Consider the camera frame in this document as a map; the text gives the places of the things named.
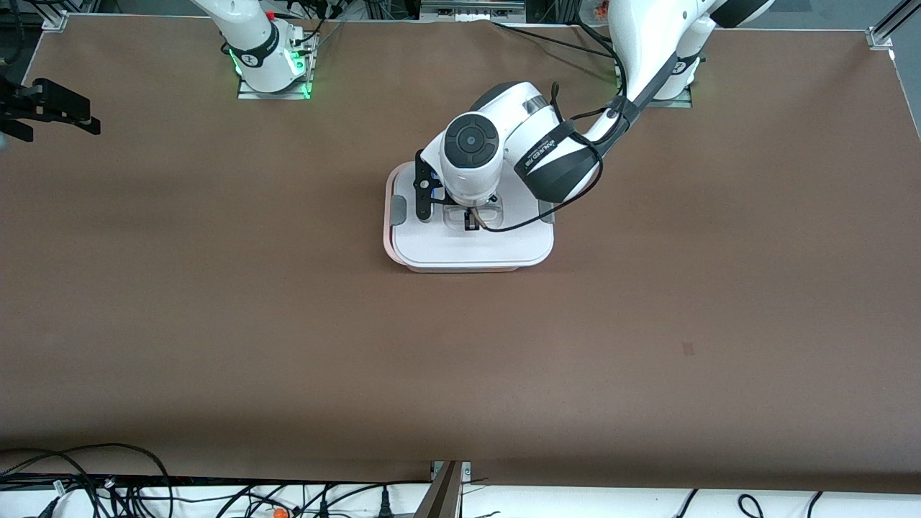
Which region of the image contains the white plastic box lid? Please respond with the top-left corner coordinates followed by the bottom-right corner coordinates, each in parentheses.
top-left (386, 162), bottom-right (555, 270)

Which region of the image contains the silver background device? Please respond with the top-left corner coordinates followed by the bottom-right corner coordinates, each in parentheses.
top-left (420, 0), bottom-right (527, 19)

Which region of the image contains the black velcro arm strap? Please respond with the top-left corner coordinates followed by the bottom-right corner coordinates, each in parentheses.
top-left (514, 128), bottom-right (604, 204)

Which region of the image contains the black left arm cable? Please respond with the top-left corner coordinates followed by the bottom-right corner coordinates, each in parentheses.
top-left (478, 54), bottom-right (681, 235)

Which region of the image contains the black table cable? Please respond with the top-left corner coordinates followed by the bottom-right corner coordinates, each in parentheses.
top-left (492, 19), bottom-right (624, 81)

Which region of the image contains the grey camera support post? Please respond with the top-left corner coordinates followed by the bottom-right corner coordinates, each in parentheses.
top-left (413, 460), bottom-right (466, 518)

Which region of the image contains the black floor cable bundle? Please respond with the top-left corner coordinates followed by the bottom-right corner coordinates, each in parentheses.
top-left (0, 443), bottom-right (432, 518)

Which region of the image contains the aluminium frame profile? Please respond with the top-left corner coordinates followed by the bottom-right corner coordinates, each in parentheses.
top-left (874, 0), bottom-right (921, 41)

